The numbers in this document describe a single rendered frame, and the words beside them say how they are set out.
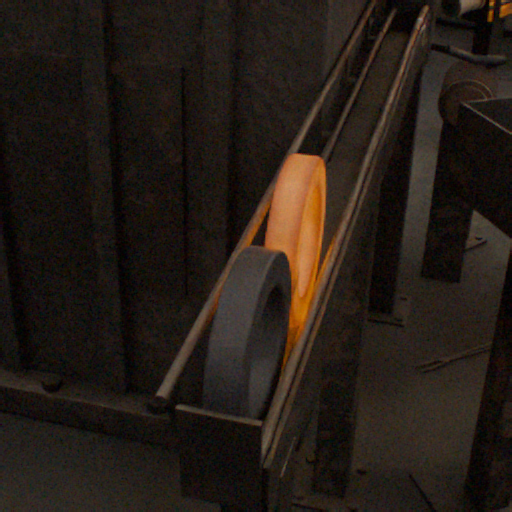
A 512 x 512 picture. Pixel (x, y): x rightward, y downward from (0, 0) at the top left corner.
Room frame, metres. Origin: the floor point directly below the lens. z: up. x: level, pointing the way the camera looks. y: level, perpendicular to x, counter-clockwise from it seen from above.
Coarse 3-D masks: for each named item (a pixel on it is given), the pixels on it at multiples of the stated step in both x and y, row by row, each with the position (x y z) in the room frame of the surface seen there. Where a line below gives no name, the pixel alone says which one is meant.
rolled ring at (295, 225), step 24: (288, 168) 0.82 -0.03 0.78; (312, 168) 0.82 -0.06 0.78; (288, 192) 0.78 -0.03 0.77; (312, 192) 0.82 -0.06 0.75; (288, 216) 0.76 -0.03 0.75; (312, 216) 0.89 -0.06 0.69; (288, 240) 0.75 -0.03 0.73; (312, 240) 0.88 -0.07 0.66; (312, 264) 0.86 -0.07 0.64; (312, 288) 0.86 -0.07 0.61
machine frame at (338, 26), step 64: (0, 0) 1.38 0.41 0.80; (64, 0) 1.36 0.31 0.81; (128, 0) 1.33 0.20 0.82; (192, 0) 1.30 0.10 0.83; (256, 0) 1.28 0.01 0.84; (320, 0) 1.25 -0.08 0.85; (0, 64) 1.39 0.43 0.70; (64, 64) 1.35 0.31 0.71; (128, 64) 1.32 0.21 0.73; (192, 64) 1.30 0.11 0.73; (256, 64) 1.28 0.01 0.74; (320, 64) 1.25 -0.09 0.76; (0, 128) 1.39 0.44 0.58; (64, 128) 1.35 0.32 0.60; (128, 128) 1.32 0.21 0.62; (192, 128) 1.30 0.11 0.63; (256, 128) 1.28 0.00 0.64; (0, 192) 1.37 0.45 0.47; (64, 192) 1.35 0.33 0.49; (128, 192) 1.32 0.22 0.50; (192, 192) 1.30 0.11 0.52; (256, 192) 1.28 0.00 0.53; (0, 256) 1.37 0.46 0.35; (64, 256) 1.36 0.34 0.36; (128, 256) 1.32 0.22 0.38; (192, 256) 1.30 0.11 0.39; (0, 320) 1.37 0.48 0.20; (64, 320) 1.37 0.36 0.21; (128, 320) 1.34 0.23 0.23; (192, 320) 1.30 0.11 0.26; (0, 384) 1.35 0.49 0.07; (64, 384) 1.35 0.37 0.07; (128, 384) 1.32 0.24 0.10; (192, 384) 1.31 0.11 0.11
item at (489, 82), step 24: (456, 72) 1.97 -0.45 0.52; (480, 72) 1.95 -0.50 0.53; (456, 96) 1.88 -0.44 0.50; (480, 96) 1.87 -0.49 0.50; (456, 120) 1.88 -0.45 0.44; (432, 192) 1.92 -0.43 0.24; (432, 216) 1.92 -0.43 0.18; (456, 216) 1.90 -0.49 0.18; (432, 240) 1.91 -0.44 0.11; (456, 240) 1.90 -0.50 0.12; (432, 264) 1.91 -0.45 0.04; (456, 264) 1.90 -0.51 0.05
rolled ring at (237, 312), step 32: (256, 256) 0.66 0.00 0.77; (224, 288) 0.62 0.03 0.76; (256, 288) 0.61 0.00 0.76; (288, 288) 0.72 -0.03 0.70; (224, 320) 0.59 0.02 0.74; (256, 320) 0.60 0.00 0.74; (288, 320) 0.72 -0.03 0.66; (224, 352) 0.57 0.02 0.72; (256, 352) 0.70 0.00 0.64; (224, 384) 0.56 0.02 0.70; (256, 384) 0.67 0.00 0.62; (256, 416) 0.62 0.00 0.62
